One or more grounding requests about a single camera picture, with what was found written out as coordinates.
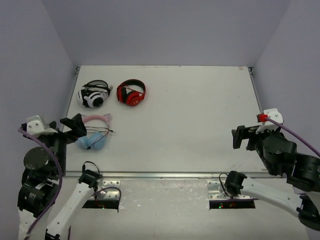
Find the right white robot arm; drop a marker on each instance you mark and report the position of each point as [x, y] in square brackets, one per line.
[281, 159]

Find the white black headphones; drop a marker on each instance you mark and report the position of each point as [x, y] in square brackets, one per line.
[93, 94]

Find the metal base plate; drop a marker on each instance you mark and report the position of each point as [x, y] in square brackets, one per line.
[108, 189]
[217, 190]

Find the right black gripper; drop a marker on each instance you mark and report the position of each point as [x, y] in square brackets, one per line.
[242, 133]

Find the pink blue cat-ear headphones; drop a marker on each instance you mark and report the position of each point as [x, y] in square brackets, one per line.
[97, 140]

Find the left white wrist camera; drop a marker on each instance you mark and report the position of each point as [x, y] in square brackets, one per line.
[37, 126]

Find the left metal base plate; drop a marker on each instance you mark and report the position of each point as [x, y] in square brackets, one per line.
[108, 189]

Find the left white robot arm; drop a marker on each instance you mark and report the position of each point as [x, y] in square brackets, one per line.
[42, 179]

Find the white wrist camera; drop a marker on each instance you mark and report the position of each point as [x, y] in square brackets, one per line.
[37, 126]
[270, 119]

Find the red black headphones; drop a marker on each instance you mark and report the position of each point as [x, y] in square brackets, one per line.
[129, 96]

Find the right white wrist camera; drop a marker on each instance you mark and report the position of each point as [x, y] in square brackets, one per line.
[270, 119]

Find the aluminium table edge rail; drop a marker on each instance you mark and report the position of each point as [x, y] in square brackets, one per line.
[166, 175]

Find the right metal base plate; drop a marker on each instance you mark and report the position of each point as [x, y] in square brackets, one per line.
[217, 190]

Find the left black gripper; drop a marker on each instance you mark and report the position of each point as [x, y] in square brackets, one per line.
[63, 136]

